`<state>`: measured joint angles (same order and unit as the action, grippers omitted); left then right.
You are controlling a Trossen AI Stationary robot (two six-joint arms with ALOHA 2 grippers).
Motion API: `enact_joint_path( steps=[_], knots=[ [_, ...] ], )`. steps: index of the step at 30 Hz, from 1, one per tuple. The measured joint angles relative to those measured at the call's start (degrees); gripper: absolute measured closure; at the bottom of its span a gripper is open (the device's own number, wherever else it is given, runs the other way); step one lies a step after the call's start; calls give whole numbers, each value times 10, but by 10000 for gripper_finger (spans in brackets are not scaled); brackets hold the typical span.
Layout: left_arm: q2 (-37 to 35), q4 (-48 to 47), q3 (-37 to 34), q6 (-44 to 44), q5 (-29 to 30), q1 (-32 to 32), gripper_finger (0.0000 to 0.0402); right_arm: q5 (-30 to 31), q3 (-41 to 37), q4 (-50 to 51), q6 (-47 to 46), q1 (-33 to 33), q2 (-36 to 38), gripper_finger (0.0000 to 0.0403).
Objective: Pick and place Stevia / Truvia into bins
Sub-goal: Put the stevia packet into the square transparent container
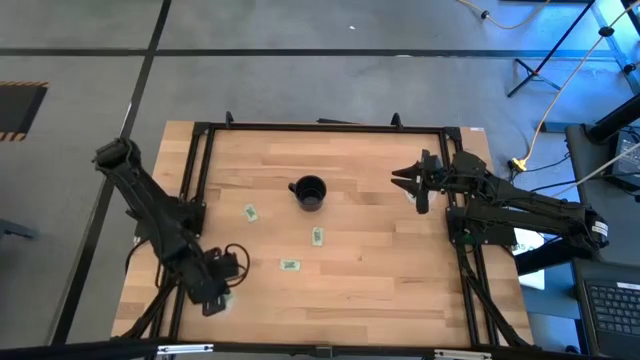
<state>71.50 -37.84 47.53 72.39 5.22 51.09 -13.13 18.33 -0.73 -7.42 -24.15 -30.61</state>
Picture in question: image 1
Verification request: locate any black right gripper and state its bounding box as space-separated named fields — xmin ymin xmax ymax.
xmin=390 ymin=148 xmax=452 ymax=197

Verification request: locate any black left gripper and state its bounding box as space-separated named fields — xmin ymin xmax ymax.
xmin=185 ymin=247 xmax=241 ymax=306

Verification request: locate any clear plastic container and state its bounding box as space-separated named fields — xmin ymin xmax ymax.
xmin=218 ymin=290 xmax=237 ymax=315
xmin=405 ymin=189 xmax=440 ymax=206

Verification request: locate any black mug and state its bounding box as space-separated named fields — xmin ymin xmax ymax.
xmin=287 ymin=174 xmax=328 ymax=213

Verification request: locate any white paper sheet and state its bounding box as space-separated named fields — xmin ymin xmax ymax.
xmin=512 ymin=227 xmax=547 ymax=291

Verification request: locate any black tripod stand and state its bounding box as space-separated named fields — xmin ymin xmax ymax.
xmin=506 ymin=0 xmax=597 ymax=99

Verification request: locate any grey side desk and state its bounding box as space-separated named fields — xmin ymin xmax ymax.
xmin=564 ymin=123 xmax=640 ymax=267

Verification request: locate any black power box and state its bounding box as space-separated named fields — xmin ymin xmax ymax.
xmin=605 ymin=129 xmax=640 ymax=191

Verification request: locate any dark laptop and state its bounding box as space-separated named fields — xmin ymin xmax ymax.
xmin=572 ymin=257 xmax=640 ymax=360

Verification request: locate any black striped floor hatch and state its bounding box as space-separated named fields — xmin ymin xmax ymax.
xmin=0 ymin=80 xmax=49 ymax=143

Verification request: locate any silver metal bracket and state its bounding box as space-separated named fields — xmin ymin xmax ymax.
xmin=156 ymin=343 xmax=215 ymax=357
xmin=433 ymin=348 xmax=494 ymax=360

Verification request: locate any black metal table frame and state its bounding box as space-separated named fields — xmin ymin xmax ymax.
xmin=113 ymin=110 xmax=535 ymax=351

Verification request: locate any long yellow cable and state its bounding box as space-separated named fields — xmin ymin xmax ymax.
xmin=522 ymin=0 xmax=640 ymax=164

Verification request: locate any short yellow cable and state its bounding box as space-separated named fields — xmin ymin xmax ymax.
xmin=455 ymin=0 xmax=552 ymax=30

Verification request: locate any white cable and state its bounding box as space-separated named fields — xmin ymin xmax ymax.
xmin=549 ymin=143 xmax=640 ymax=199

